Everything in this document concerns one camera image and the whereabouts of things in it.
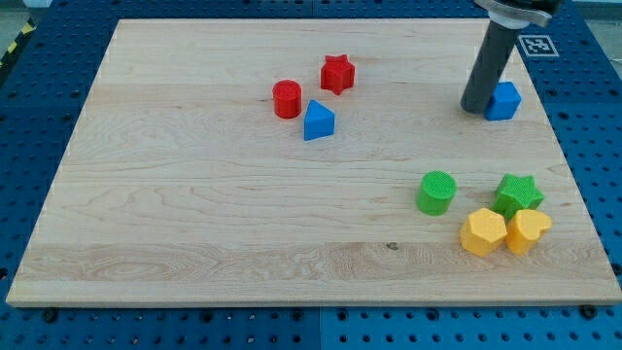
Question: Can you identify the blue cube block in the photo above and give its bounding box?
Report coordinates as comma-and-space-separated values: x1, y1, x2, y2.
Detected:
484, 82, 522, 121

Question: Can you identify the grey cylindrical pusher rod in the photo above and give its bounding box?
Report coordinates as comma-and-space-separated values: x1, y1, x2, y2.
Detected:
461, 20, 520, 114

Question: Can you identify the white fiducial marker tag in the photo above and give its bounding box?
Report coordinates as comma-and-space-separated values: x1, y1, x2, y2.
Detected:
519, 35, 559, 57

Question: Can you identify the red star block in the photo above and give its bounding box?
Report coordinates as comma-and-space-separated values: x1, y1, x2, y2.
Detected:
320, 54, 356, 95

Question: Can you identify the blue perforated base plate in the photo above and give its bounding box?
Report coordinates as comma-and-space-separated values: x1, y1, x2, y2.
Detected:
1, 1, 621, 349

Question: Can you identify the blue triangle block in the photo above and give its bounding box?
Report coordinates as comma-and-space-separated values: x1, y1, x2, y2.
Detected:
303, 100, 335, 141

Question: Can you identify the wooden board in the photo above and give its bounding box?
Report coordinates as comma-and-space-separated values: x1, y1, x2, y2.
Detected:
7, 19, 621, 307

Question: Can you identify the yellow hexagon block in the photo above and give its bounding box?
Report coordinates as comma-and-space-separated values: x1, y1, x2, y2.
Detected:
460, 208, 507, 257

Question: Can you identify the robot arm flange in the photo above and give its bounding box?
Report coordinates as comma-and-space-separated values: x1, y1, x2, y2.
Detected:
473, 0, 564, 29

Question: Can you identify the green star block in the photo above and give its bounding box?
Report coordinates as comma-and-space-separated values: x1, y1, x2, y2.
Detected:
490, 173, 545, 221

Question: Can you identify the red cylinder block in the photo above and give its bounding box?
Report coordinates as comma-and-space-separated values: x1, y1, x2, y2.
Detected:
272, 80, 302, 119

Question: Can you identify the green cylinder block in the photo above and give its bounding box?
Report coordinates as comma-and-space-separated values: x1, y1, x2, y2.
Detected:
416, 170, 457, 216

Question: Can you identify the yellow heart block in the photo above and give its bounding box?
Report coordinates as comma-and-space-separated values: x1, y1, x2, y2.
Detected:
505, 209, 553, 255

